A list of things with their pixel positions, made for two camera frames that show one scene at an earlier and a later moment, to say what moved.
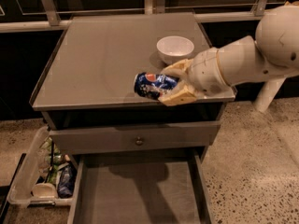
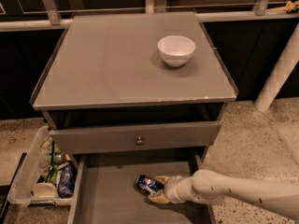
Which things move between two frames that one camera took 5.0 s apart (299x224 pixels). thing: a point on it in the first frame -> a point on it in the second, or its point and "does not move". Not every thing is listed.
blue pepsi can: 153,86 -> 147,185
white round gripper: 206,73 -> 171,188
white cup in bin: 44,190 does not move
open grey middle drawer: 159,187 does not move
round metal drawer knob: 139,142 does not move
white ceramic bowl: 172,49 does not move
